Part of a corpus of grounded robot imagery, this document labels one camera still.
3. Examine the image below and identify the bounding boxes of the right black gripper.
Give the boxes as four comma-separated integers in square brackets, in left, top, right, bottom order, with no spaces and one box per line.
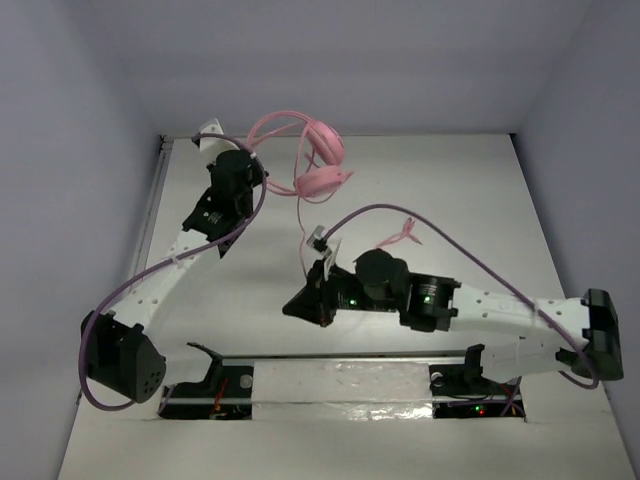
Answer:
[282,259,397,329]

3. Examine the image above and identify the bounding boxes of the pink headphones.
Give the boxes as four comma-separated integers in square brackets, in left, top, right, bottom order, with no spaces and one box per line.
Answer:
[246,110,353,204]

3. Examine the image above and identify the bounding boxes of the pink headphone cable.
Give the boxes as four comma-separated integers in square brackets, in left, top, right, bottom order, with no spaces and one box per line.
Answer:
[292,149,426,281]

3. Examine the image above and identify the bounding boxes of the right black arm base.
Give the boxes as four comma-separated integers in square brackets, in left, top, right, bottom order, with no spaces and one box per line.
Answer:
[415,344,526,420]

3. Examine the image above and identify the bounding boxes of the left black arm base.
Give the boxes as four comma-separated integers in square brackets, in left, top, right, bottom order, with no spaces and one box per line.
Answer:
[157,342,254,421]

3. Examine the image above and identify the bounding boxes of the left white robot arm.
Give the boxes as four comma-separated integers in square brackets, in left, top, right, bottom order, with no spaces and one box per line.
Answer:
[78,148,266,411]

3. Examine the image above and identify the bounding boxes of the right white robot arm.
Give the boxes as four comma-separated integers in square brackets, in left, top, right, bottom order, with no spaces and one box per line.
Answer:
[282,249,624,393]

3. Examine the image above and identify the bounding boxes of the silver foil strip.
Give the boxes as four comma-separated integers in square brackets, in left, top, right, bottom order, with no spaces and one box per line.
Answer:
[251,360,433,421]

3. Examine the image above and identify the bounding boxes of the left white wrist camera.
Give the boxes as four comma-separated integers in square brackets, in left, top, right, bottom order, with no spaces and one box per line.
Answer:
[192,118,231,156]

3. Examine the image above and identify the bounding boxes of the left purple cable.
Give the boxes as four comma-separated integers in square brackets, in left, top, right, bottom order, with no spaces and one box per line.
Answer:
[79,130,266,412]

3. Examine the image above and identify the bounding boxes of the purple cable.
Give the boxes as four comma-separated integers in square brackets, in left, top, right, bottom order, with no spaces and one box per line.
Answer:
[327,203,600,390]
[79,130,266,412]

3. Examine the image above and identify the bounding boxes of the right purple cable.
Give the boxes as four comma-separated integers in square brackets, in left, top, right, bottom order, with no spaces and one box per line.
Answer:
[327,203,600,390]

